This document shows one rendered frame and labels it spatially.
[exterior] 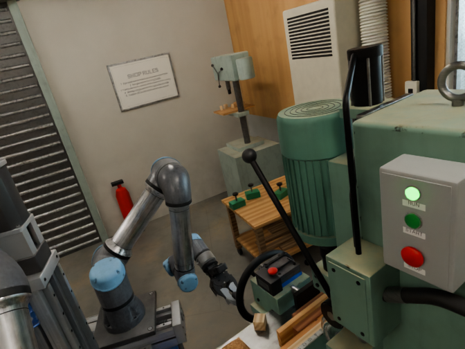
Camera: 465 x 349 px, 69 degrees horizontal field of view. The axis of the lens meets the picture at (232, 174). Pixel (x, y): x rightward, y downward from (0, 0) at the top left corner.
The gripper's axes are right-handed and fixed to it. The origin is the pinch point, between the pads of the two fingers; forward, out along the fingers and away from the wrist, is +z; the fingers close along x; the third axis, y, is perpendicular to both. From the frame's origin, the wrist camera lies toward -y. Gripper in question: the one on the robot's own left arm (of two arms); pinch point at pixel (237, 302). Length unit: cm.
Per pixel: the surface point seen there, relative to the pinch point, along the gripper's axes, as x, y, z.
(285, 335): 6.1, -32.9, 23.6
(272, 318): 2.7, -24.8, 16.7
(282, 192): -99, 61, -66
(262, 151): -134, 85, -128
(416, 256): 7, -88, 33
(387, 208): 6, -91, 27
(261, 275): 0.1, -31.2, 6.2
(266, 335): 8.2, -26.5, 19.7
